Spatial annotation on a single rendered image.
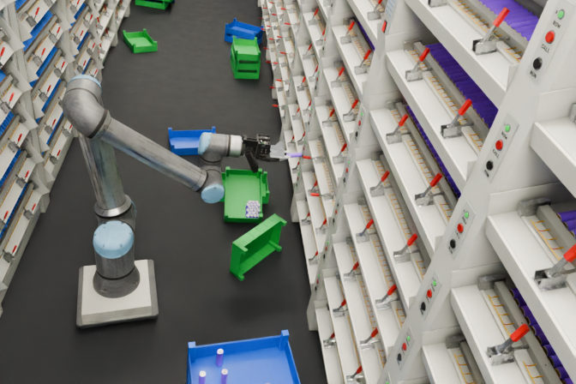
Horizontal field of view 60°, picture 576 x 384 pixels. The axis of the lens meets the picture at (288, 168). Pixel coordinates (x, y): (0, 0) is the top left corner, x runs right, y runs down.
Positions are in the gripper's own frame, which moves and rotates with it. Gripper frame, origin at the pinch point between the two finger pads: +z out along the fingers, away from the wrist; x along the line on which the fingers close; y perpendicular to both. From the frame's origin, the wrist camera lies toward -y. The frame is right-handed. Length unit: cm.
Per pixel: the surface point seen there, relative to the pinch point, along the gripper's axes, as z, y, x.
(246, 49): 2, -52, 222
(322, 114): 17.3, 9.4, 22.5
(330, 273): 19, -26, -40
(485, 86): 10, 85, -91
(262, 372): -14, -17, -89
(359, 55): 17, 50, -2
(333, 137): 18.5, 10.2, 2.8
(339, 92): 16.5, 29.2, 7.6
